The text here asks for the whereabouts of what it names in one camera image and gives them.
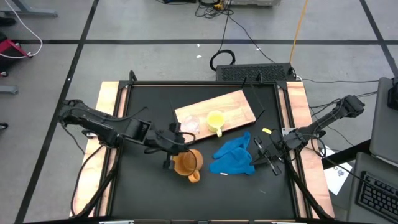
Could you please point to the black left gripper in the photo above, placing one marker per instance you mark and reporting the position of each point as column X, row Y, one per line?
column 161, row 140

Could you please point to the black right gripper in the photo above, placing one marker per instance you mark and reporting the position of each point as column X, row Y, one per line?
column 276, row 151

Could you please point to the mustard yellow ceramic mug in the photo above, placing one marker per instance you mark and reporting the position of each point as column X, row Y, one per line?
column 186, row 163

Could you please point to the clear plastic footed cup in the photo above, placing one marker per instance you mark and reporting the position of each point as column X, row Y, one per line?
column 191, row 124

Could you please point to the pale yellow mug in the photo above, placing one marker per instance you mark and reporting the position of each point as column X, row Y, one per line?
column 215, row 119

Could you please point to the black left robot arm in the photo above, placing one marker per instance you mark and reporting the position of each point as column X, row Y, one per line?
column 93, row 119

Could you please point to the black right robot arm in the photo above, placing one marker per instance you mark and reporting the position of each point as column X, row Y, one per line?
column 326, row 118

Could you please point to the blue microfiber cloth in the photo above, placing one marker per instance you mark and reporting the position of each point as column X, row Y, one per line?
column 233, row 158

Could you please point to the small yellow tape piece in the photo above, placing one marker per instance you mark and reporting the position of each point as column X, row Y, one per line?
column 267, row 131

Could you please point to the white paper sheet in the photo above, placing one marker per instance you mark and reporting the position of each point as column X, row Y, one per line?
column 339, row 177

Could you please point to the black desk bar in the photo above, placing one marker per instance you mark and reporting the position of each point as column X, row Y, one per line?
column 348, row 154

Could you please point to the black computer case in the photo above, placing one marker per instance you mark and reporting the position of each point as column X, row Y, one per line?
column 248, row 72

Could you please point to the grey side desk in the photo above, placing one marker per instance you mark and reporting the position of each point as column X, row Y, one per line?
column 357, row 168

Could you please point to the black keyboard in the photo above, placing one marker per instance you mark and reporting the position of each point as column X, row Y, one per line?
column 377, row 196

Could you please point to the grey laptop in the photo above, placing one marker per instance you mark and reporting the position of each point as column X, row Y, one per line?
column 385, row 133

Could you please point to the red cart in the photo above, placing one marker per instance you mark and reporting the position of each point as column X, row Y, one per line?
column 9, row 46

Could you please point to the grey table foot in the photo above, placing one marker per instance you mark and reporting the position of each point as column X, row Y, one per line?
column 31, row 13

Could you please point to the black table frame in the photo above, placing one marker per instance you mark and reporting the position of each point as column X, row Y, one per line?
column 155, row 83

